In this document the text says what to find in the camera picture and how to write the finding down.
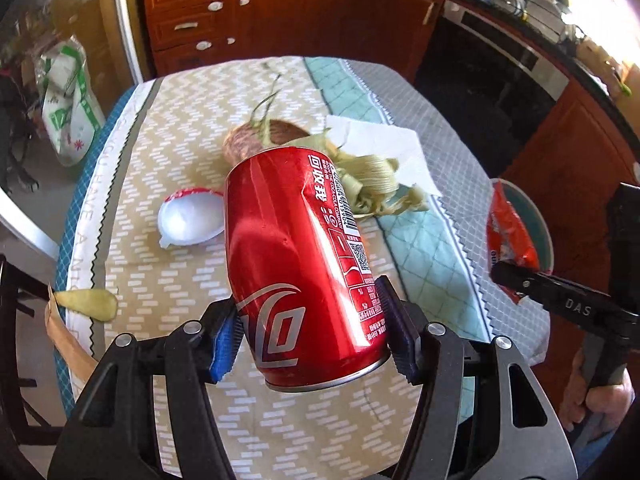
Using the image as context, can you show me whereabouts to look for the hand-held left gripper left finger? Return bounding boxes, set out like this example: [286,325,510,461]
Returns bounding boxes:
[47,300,246,480]

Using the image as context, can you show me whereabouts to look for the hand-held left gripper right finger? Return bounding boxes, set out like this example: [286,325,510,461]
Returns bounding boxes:
[375,276,578,480]

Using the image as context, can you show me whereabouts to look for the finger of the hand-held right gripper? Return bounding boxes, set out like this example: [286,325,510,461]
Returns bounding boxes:
[490,260,556,311]

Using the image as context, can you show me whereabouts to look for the grey teal trash bin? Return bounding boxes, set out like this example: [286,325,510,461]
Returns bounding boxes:
[487,177,555,276]

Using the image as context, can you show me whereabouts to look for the red snack wrapper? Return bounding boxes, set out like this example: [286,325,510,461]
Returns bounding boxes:
[486,181,541,306]

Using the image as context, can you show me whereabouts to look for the red soda can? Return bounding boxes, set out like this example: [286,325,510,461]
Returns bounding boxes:
[224,146,392,393]

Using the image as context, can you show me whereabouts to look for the pale corn husks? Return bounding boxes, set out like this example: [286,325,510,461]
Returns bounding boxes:
[300,132,431,221]

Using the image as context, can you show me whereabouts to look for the white paper towel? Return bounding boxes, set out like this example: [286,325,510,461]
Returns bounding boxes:
[322,114,443,198]

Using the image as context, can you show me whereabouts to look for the person's right hand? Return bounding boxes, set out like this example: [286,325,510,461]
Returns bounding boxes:
[560,347,636,436]

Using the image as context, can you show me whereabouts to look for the yellow fruit peel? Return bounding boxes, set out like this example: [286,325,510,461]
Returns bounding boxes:
[54,289,119,322]

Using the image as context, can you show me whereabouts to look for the black built-in oven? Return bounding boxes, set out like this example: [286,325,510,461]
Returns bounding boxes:
[412,0,571,176]

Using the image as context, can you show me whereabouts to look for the brown root vegetable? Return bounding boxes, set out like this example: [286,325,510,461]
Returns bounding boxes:
[222,72,311,166]

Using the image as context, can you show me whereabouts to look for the dark wooden chair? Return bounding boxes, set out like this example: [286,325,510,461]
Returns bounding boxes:
[0,255,76,446]

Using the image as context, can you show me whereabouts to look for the green plastic item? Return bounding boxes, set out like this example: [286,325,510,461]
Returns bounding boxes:
[617,65,639,97]

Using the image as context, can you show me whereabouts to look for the patterned grey teal tablecloth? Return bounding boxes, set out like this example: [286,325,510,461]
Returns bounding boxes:
[55,55,551,480]

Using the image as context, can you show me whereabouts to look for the green white plastic bag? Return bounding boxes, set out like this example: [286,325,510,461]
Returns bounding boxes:
[37,35,106,168]

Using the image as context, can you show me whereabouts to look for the glass sliding door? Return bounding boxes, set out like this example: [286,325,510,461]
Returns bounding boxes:
[0,0,146,261]

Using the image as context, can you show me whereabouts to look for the wire dish rack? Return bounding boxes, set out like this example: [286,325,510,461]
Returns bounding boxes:
[487,0,588,46]

